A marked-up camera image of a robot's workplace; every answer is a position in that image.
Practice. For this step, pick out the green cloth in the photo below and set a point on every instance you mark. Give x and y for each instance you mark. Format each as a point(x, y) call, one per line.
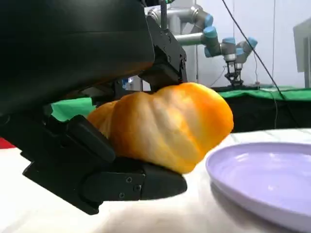
point(262, 93)

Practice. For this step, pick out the orange toy bread roll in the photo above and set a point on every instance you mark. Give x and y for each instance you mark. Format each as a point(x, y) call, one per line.
point(170, 126)

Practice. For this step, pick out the grey monitor panel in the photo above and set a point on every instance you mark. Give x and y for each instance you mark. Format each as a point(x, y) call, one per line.
point(302, 46)

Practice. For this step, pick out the red cylindrical object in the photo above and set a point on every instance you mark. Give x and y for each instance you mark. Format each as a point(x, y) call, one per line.
point(6, 143)

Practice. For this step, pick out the black table skirt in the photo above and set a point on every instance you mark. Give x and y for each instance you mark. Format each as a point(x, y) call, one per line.
point(262, 114)

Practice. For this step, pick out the lilac plate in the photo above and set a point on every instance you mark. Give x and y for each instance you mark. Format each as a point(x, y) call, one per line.
point(262, 174)

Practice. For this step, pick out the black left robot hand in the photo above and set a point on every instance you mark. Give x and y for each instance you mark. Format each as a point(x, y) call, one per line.
point(68, 43)

